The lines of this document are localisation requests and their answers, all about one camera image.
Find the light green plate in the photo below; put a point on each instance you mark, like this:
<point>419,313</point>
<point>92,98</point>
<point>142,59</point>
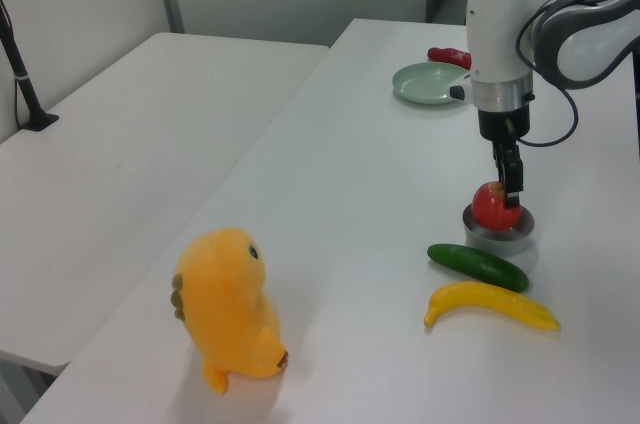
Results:
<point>425,84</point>

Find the white side table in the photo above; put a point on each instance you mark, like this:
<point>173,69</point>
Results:
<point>125,169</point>

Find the black camera stand pole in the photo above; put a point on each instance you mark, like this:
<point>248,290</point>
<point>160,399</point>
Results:
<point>22,79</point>

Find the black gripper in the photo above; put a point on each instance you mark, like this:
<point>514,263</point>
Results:
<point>504,123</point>

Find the orange plush toy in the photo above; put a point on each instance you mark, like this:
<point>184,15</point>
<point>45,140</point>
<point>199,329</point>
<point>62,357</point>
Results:
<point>227,304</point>

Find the grey round bowl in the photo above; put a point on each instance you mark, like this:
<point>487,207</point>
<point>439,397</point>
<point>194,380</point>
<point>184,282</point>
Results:
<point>500,241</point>

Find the green cucumber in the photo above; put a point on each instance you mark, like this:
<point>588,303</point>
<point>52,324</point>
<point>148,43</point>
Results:
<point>477,264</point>

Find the yellow banana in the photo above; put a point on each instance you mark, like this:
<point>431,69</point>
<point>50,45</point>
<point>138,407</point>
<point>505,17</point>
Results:
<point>492,300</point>

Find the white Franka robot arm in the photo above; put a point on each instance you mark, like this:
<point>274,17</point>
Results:
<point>495,34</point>

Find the red chili pepper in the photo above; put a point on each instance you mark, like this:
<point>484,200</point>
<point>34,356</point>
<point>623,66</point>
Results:
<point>450,55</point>

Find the red apple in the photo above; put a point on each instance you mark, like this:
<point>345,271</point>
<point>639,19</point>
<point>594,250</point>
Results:
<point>492,209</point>

